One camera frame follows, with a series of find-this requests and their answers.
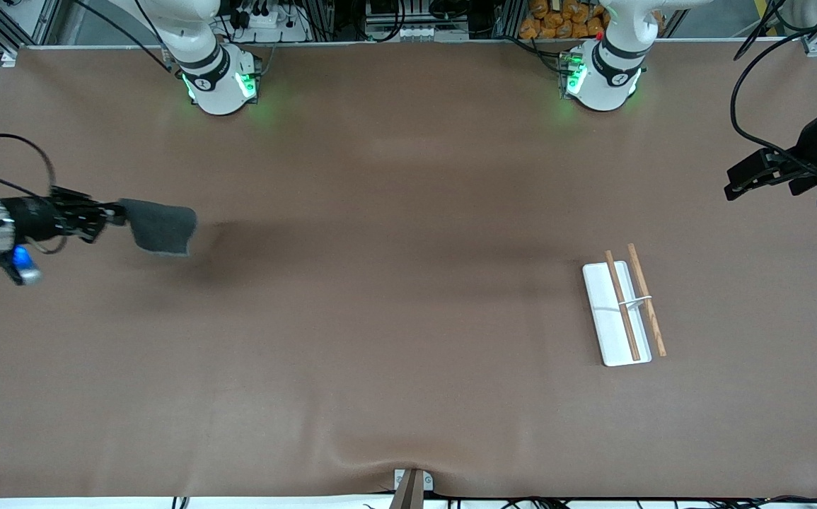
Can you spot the white power strip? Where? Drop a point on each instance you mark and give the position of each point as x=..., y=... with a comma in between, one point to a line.
x=270, y=20

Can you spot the wooden rack rod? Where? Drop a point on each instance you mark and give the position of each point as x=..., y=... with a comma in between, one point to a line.
x=624, y=311
x=652, y=318

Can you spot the orange snack bag pile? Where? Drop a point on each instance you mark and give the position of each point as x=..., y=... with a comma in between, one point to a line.
x=557, y=25

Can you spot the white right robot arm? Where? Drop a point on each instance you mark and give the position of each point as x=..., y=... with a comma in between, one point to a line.
x=218, y=79

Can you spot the white towel rack base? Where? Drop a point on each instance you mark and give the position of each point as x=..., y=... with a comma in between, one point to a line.
x=610, y=332

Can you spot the dark grey towel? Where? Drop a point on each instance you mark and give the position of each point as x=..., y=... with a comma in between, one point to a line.
x=162, y=227

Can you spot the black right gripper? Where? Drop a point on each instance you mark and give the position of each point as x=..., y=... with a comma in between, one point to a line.
x=32, y=218

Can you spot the brown table cover sheet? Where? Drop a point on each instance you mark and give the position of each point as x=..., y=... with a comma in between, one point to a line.
x=394, y=318

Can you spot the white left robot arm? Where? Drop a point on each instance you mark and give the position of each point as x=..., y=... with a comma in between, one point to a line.
x=605, y=74

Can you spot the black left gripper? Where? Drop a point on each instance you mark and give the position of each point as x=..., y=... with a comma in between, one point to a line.
x=810, y=148

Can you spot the metal table edge clamp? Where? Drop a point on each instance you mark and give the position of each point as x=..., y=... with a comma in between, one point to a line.
x=412, y=488

